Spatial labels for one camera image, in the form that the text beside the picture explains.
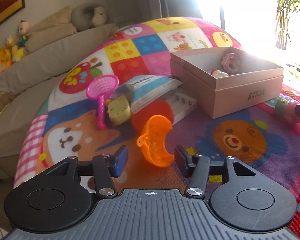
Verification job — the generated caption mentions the green potted palm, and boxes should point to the green potted palm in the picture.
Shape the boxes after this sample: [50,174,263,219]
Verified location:
[275,0,300,50]

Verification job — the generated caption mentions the boy doll plush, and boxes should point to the boy doll plush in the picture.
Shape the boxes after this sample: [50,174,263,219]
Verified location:
[17,20,30,47]

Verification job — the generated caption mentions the grey neck pillow plush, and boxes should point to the grey neck pillow plush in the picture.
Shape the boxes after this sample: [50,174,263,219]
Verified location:
[71,2,108,31]

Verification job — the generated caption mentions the yellow plush toy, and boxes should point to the yellow plush toy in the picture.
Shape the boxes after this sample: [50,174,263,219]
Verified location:
[0,35,27,74]

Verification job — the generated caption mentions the white flat box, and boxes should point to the white flat box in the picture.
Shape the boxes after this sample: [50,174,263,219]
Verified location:
[161,91,197,125]

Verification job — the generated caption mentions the red toy bowl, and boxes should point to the red toy bowl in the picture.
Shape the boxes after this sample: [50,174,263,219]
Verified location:
[131,99,174,133]

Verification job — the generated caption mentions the pink toy plate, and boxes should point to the pink toy plate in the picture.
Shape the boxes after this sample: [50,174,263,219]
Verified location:
[221,53,241,75]

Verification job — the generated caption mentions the pink cardboard box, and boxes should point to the pink cardboard box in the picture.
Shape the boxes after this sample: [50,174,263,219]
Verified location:
[170,47,283,119]

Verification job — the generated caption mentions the beige sofa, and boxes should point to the beige sofa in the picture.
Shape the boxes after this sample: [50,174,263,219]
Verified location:
[0,23,118,180]

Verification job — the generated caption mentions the beige folded blanket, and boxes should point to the beige folded blanket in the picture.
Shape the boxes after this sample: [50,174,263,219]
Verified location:
[25,6,77,53]

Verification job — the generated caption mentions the colourful play mat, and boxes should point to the colourful play mat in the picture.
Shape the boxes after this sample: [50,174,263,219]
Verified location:
[14,17,300,238]

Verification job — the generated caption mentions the white toy milk bottle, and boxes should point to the white toy milk bottle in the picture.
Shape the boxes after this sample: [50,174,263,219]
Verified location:
[211,69,229,78]

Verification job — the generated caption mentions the yellow toy cheese block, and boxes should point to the yellow toy cheese block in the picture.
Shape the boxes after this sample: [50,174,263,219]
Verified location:
[108,95,131,126]

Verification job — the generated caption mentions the pink toy racket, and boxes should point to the pink toy racket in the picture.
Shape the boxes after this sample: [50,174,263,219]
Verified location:
[86,74,119,130]

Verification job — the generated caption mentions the orange toy colander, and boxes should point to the orange toy colander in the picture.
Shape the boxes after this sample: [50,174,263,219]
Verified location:
[136,115,174,167]

